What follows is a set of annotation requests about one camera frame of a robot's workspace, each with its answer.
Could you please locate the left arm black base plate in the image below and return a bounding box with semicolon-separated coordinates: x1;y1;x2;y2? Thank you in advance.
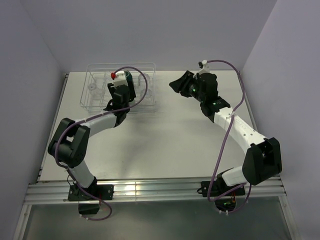
67;184;114;202

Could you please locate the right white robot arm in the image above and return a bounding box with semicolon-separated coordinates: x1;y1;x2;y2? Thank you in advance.
169;71;282;195

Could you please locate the black box under left base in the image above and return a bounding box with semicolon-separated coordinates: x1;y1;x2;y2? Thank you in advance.
78;203;100;216

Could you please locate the dark teal mug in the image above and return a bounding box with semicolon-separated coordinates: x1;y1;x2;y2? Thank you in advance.
125;70;133;82

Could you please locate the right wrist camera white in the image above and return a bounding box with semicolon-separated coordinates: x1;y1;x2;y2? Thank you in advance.
198;60;210;75

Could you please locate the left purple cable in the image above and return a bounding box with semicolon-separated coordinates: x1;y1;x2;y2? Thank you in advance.
54;65;149;222

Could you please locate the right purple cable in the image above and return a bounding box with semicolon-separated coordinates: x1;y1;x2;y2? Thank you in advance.
206;59;252;214

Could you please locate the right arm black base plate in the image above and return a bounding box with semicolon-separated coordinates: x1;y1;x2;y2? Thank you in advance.
197;178;246;197

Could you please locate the small clear glass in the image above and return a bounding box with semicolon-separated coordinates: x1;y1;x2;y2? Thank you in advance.
87;82;105;101

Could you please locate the purple cable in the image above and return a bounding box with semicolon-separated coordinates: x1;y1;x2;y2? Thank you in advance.
206;59;252;214
54;65;149;222

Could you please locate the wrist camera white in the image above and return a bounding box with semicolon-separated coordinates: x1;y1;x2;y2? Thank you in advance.
110;70;129;87
198;60;210;75

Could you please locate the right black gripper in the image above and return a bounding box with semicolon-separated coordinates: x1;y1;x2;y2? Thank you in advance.
169;70;206;103

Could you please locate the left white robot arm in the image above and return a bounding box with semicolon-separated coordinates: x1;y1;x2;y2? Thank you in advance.
57;80;136;200

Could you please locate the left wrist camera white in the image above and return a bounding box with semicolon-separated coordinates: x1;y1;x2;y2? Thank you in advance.
110;70;129;87

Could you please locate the aluminium rail frame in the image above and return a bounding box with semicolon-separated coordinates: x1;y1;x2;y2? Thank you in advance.
14;70;301;240

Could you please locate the clear acrylic dish rack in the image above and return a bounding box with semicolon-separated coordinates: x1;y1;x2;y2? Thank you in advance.
79;62;156;115

